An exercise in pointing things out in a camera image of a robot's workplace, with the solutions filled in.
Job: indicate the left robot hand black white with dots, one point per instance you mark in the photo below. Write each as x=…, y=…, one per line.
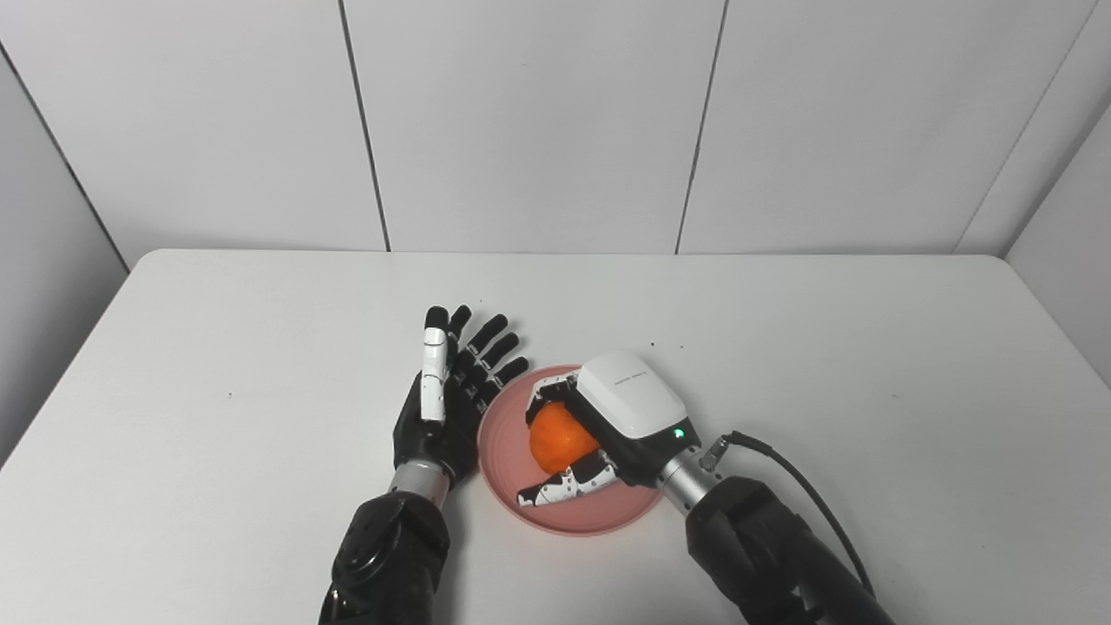
x=443, y=408

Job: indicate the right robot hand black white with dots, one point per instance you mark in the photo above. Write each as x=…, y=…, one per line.
x=625, y=417

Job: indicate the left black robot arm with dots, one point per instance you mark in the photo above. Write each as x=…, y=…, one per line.
x=391, y=547

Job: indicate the pink round plate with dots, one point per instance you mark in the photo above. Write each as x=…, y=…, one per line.
x=564, y=508

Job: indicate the orange fruit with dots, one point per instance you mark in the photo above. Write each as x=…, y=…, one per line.
x=560, y=438

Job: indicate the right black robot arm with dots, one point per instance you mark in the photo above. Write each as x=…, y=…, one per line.
x=764, y=547

